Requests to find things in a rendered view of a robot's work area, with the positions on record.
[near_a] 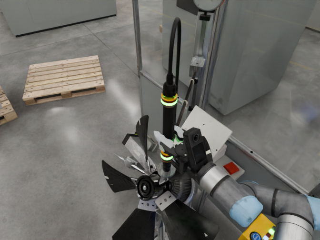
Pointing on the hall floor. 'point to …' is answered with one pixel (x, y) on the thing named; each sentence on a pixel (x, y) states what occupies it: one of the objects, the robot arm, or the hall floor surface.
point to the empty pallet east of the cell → (63, 79)
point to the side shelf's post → (202, 201)
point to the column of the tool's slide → (202, 54)
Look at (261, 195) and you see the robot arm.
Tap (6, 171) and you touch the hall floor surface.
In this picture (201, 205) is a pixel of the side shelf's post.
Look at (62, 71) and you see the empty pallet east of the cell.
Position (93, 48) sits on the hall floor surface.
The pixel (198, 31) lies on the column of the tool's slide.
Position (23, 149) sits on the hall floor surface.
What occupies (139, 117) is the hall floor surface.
